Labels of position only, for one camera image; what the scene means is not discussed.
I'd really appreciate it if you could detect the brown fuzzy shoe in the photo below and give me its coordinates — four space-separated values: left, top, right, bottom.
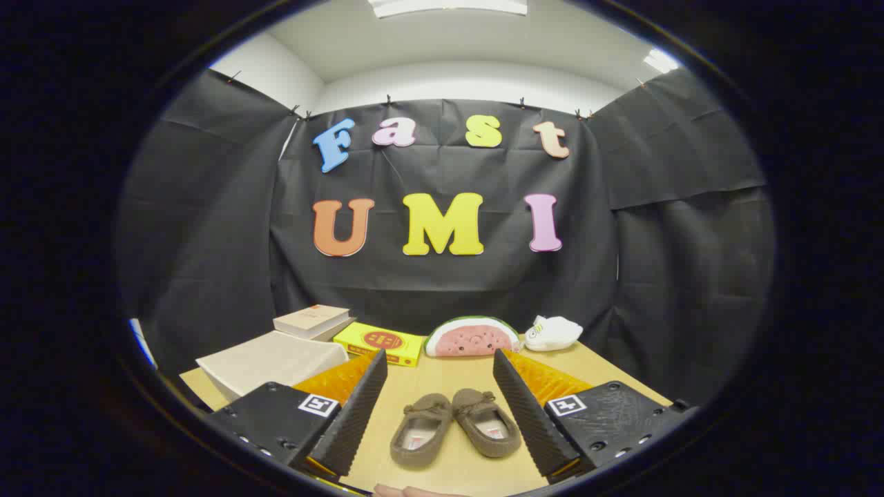
390 393 454 471
452 388 523 459

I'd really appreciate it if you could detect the beige storage box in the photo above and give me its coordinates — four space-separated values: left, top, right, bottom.
195 330 349 402

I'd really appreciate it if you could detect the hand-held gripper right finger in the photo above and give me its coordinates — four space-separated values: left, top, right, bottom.
492 349 700 484

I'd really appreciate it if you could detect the ceiling light panel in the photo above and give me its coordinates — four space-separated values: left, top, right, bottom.
642 47 683 75
366 0 529 19

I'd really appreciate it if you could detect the yellow book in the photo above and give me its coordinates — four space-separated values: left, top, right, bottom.
333 322 425 368

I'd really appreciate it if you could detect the white plush toy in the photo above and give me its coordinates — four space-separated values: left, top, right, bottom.
523 315 584 352

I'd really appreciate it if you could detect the blue grey book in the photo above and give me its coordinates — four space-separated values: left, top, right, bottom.
312 318 358 344

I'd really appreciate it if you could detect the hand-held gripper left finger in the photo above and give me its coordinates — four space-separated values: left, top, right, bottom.
204 349 389 480

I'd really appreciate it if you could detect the watermelon slice plush toy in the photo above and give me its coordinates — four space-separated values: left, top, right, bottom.
423 315 522 358

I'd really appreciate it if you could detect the black backdrop cloth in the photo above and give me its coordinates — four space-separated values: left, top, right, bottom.
114 68 778 408

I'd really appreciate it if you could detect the beige book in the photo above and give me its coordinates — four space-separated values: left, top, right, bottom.
273 304 353 339

